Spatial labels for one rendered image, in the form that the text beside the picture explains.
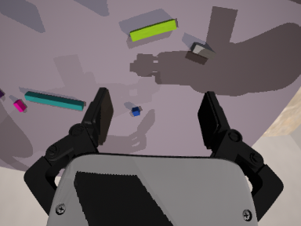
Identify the lime green rod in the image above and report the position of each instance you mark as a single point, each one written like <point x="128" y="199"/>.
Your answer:
<point x="153" y="29"/>

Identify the grey rod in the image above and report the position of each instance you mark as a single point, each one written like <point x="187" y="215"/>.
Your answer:
<point x="203" y="51"/>

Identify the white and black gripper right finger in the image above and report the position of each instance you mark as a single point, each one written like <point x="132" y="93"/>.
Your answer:
<point x="227" y="143"/>

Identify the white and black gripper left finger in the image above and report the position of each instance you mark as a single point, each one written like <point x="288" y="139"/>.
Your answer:
<point x="83" y="138"/>

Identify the short magenta rod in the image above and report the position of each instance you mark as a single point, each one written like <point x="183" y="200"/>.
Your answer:
<point x="19" y="105"/>

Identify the small blue block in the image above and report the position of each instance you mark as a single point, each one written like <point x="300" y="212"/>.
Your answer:
<point x="135" y="111"/>

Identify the turquoise rod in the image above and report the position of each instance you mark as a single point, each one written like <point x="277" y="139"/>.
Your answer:
<point x="56" y="101"/>

